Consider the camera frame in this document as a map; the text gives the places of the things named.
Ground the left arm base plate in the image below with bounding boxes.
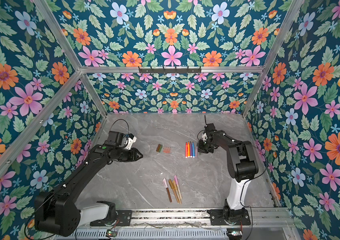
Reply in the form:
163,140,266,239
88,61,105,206
90,210,133,227

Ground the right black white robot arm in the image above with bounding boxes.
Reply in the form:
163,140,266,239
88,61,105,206
198,123,259,226

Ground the red highlighter pen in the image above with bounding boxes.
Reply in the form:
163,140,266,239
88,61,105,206
185,142,188,158

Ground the beige pen pink cap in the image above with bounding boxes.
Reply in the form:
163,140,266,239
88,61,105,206
174,175,183,202

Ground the orange highlighter pen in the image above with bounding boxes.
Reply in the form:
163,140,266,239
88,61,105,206
187,142,191,158

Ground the red pen cap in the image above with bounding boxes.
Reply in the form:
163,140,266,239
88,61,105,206
163,147,171,153

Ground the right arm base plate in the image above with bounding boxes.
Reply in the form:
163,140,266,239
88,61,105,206
207,208,252,226

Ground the brown pen tan cap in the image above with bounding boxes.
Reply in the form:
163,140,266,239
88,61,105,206
172,180,182,204

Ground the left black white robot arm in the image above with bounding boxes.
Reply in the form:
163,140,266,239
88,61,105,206
34,131,143,237

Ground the left small circuit board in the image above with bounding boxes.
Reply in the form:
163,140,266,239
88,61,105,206
106,230,118,238

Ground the purple highlighter pen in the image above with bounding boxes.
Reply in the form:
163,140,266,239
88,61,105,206
188,142,193,158

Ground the brown pen pink cap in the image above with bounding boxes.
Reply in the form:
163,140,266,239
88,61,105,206
163,178,172,203

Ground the right small circuit board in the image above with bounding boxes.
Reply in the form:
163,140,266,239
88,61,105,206
227,229,243,240

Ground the blue highlighter pen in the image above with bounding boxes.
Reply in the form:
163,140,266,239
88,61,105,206
191,142,195,158

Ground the black hook rack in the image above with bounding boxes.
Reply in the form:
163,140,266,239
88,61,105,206
138,67,202,74

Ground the aluminium front rail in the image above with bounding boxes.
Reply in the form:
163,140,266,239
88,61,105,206
127,208,295,229

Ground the small circuit board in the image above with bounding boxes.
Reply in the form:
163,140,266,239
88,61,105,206
106,230,118,238
227,229,243,240

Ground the white slotted cable duct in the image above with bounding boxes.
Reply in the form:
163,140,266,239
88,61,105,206
54,228,228,240

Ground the tan brown pen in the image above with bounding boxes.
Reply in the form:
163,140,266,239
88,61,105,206
169,179,180,203

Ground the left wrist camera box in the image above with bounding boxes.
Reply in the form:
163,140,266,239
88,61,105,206
124,134,137,150

